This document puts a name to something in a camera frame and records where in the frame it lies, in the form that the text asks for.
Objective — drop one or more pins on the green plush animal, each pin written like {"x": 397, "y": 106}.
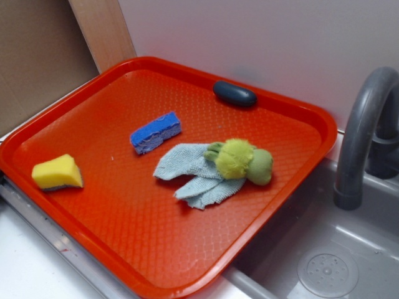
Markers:
{"x": 238, "y": 159}

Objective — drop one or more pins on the light blue cloth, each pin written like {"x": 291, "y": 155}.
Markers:
{"x": 207, "y": 186}

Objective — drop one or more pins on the orange plastic tray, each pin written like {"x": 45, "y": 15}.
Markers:
{"x": 158, "y": 246}

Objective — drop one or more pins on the blue sponge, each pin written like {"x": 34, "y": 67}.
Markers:
{"x": 153, "y": 134}

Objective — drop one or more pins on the dark grey oval stone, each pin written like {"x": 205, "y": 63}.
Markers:
{"x": 234, "y": 94}

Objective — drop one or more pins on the yellow sponge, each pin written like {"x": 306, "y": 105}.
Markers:
{"x": 57, "y": 173}

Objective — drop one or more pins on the grey plastic sink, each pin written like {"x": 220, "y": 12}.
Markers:
{"x": 312, "y": 249}

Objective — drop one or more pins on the wooden board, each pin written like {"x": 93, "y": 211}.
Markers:
{"x": 105, "y": 31}

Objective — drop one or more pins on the grey plastic faucet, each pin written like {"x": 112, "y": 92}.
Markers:
{"x": 370, "y": 143}

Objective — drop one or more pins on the brown cardboard panel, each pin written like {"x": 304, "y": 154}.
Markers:
{"x": 44, "y": 56}

